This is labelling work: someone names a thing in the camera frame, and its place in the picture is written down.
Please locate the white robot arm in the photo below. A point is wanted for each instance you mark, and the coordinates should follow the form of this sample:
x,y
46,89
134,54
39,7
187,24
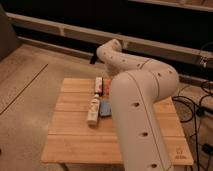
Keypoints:
x,y
137,84

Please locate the white and red box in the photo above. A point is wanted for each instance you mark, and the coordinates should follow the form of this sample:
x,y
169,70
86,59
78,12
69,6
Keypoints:
x,y
99,85

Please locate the blue sponge block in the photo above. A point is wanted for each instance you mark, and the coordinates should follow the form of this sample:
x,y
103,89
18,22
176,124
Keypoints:
x,y
105,109

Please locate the white lotion bottle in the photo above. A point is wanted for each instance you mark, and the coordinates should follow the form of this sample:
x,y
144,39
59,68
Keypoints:
x,y
93,111

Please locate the grey cabinet corner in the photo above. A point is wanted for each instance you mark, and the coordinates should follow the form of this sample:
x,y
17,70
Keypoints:
x,y
9,41

